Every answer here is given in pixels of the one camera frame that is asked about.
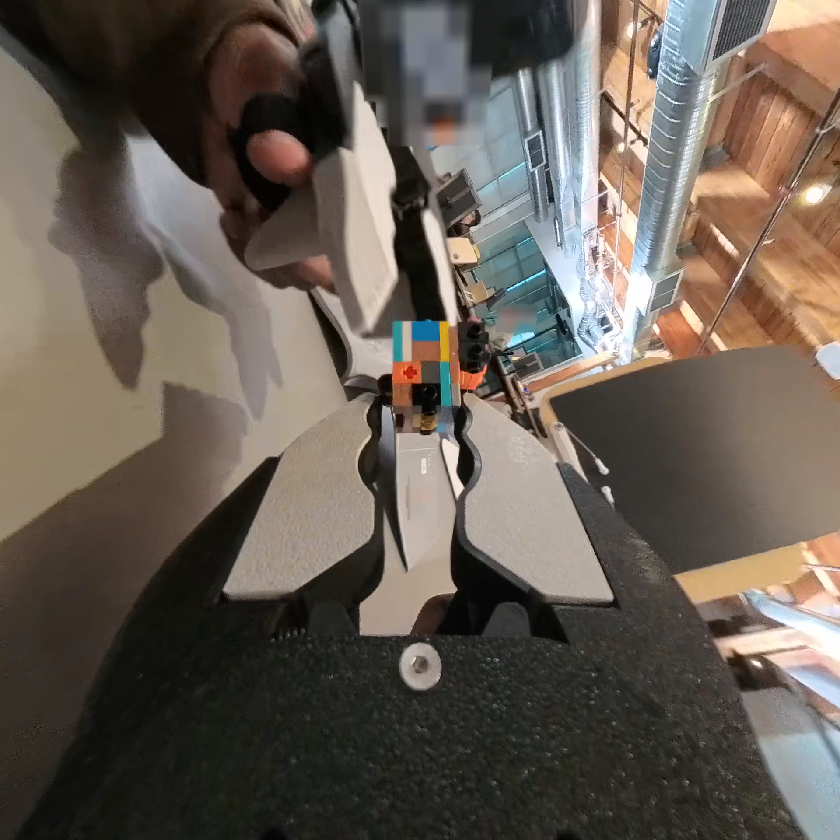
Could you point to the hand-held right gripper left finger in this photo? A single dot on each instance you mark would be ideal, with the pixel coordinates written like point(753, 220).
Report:
point(308, 518)

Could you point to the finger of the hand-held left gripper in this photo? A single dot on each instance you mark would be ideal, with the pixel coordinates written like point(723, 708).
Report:
point(438, 275)
point(361, 229)

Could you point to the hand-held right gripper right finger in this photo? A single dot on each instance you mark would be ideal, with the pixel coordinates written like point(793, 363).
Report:
point(531, 518)

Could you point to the multicolour toy brick model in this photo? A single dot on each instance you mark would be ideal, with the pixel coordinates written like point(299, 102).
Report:
point(426, 348)

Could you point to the person's left forearm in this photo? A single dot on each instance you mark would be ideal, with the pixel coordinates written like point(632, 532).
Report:
point(131, 52)

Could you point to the person's left hand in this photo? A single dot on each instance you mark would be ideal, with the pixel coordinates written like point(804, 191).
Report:
point(262, 65)

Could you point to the wood-framed black screen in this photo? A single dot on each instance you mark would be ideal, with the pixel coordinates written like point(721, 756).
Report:
point(689, 459)

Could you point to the white air vent grille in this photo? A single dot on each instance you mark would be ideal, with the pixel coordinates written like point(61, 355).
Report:
point(741, 26)

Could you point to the white lamp base plate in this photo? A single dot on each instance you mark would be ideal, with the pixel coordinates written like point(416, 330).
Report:
point(602, 468)

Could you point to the silver spiral ventilation duct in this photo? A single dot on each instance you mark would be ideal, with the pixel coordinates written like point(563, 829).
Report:
point(581, 131)
point(682, 131)

